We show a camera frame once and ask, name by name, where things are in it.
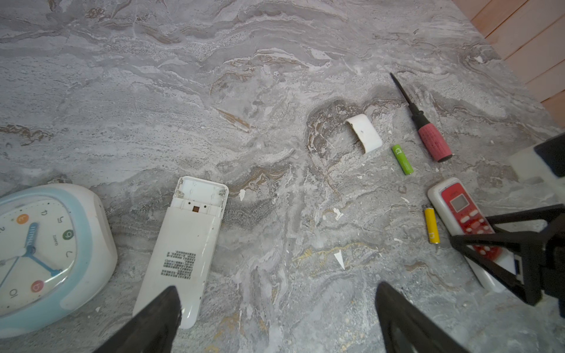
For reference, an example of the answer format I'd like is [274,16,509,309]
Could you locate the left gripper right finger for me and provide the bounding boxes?
[375,282,467,352]

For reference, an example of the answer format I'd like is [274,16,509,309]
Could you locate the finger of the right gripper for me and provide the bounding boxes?
[450,204,564,306]

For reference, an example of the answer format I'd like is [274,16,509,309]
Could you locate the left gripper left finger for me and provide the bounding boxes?
[95,286,182,352]

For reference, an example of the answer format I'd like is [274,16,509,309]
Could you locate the red white remote control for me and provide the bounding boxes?
[428,177,516,273]

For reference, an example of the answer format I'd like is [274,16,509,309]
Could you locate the white remote with yellow sticker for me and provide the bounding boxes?
[133,176,229,329]

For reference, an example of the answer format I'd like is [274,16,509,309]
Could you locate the yellow AAA battery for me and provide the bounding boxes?
[423,205,441,244]

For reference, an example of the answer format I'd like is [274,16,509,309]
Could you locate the green AAA battery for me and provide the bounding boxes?
[391,144,413,175]

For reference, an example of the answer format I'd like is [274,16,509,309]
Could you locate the red handled screwdriver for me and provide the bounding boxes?
[390,73,453,163]

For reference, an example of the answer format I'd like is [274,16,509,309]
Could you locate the white remote battery cover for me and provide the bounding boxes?
[346,114,383,154]

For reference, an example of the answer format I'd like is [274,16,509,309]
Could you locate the white round alarm clock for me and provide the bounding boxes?
[1,183,118,338]

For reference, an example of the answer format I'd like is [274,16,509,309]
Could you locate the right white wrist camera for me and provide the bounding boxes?
[508,133,564,204]

